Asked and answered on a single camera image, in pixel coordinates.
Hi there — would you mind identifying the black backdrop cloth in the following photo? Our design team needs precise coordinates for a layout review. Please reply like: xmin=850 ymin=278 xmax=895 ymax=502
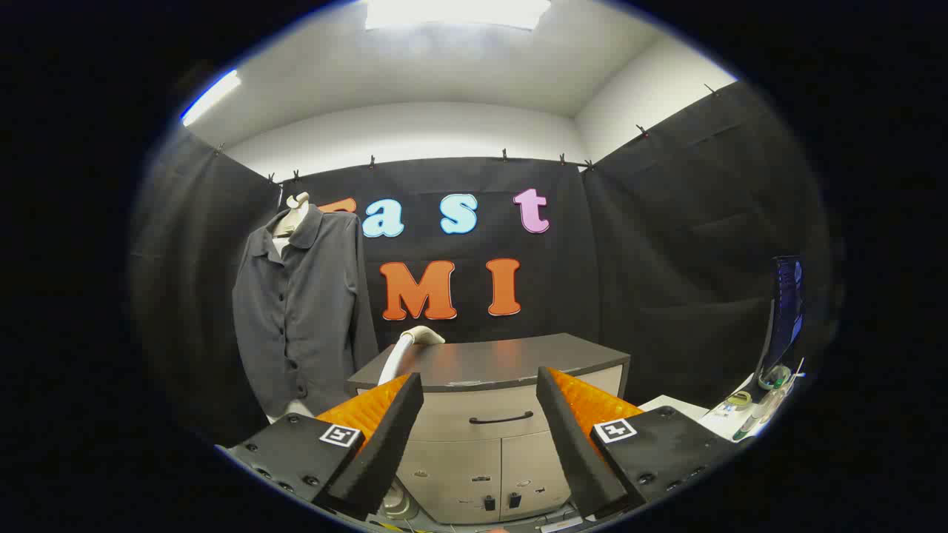
xmin=130 ymin=78 xmax=838 ymax=445

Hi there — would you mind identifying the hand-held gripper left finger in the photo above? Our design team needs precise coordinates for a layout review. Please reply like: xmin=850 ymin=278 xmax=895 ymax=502
xmin=222 ymin=372 xmax=424 ymax=521

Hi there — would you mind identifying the dark computer monitor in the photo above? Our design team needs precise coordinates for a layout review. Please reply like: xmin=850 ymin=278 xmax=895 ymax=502
xmin=755 ymin=255 xmax=807 ymax=386

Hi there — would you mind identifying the ceiling strip light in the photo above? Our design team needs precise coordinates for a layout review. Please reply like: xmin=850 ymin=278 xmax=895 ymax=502
xmin=181 ymin=70 xmax=243 ymax=127

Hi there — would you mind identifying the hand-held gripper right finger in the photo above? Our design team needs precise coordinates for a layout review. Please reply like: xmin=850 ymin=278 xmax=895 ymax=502
xmin=536 ymin=366 xmax=730 ymax=519

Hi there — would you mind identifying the beige cabinet with dark top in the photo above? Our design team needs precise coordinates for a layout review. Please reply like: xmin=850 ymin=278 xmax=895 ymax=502
xmin=347 ymin=333 xmax=632 ymax=525

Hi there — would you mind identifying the rectangular ceiling light panel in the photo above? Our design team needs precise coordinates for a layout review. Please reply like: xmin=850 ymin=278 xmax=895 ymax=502
xmin=364 ymin=0 xmax=553 ymax=32

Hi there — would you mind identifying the grey button-up shirt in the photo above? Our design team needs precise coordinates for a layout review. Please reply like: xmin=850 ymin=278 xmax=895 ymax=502
xmin=232 ymin=204 xmax=380 ymax=423

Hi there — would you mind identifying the white side table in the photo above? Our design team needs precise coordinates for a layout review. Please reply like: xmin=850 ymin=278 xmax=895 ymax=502
xmin=641 ymin=366 xmax=804 ymax=445

